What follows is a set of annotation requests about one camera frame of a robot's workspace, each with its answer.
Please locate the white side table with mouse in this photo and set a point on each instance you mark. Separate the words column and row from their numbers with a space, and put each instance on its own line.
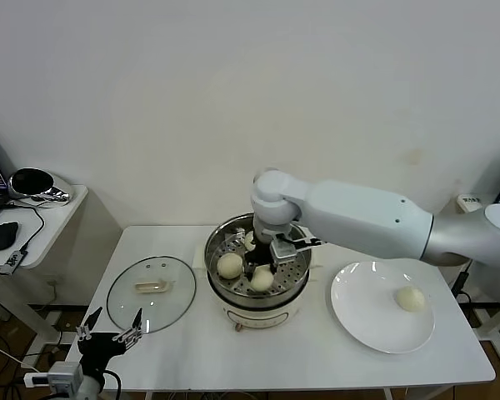
column 62, row 216

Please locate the white side table with label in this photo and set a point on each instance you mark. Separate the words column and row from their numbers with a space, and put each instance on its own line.
column 468, row 207

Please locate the cream electric cooker pot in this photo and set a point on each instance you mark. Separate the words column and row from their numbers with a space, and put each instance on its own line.
column 254, row 317

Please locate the white steamed baozi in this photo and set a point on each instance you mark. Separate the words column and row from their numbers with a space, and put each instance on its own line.
column 249, row 239
column 230, row 266
column 409, row 299
column 262, row 281

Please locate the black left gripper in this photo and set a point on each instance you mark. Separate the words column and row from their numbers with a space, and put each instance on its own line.
column 96, row 348

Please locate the white round plate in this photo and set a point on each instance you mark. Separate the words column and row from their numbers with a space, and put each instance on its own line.
column 371, row 316

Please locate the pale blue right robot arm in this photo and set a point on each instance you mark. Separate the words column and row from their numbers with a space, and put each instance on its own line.
column 358, row 216

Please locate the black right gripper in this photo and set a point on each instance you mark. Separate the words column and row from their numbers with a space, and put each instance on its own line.
column 261, row 256

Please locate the stainless steel steamer basket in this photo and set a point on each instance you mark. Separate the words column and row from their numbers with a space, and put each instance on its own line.
column 229, row 241

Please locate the black computer mouse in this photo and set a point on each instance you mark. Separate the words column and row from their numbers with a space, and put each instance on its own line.
column 3, row 236

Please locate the white label black text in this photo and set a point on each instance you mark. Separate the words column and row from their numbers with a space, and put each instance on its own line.
column 471, row 200

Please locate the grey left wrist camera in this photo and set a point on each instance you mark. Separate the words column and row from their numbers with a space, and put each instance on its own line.
column 64, row 375

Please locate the round glass pot lid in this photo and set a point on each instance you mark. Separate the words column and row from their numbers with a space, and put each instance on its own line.
column 166, row 300

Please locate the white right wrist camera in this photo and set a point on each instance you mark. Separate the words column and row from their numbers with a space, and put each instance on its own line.
column 283, row 251

